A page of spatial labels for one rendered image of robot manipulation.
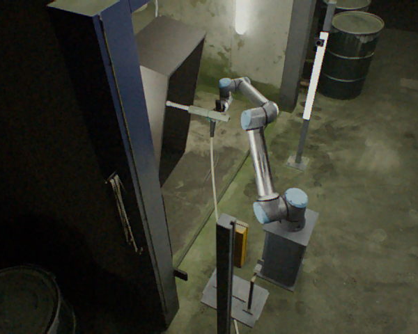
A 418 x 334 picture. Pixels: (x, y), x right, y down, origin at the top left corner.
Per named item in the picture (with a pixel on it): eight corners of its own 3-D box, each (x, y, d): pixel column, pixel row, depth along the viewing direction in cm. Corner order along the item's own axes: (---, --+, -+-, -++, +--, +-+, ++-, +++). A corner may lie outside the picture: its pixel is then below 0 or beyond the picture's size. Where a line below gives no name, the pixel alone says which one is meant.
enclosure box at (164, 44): (115, 182, 302) (112, 54, 213) (150, 138, 342) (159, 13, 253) (154, 199, 298) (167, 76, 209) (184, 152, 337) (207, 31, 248)
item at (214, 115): (228, 138, 274) (230, 112, 259) (226, 142, 270) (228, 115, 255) (168, 122, 286) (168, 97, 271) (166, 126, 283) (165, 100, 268)
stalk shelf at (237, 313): (199, 302, 203) (199, 300, 202) (217, 268, 217) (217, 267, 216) (252, 328, 192) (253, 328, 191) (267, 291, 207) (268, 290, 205)
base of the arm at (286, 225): (308, 216, 260) (311, 207, 253) (300, 236, 248) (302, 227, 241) (282, 206, 266) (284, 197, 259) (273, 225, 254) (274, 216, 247)
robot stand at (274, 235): (304, 261, 306) (319, 213, 262) (292, 292, 287) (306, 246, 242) (269, 246, 317) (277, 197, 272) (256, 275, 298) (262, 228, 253)
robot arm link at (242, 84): (285, 107, 231) (246, 73, 285) (267, 111, 228) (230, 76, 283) (284, 124, 237) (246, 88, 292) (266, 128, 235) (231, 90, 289)
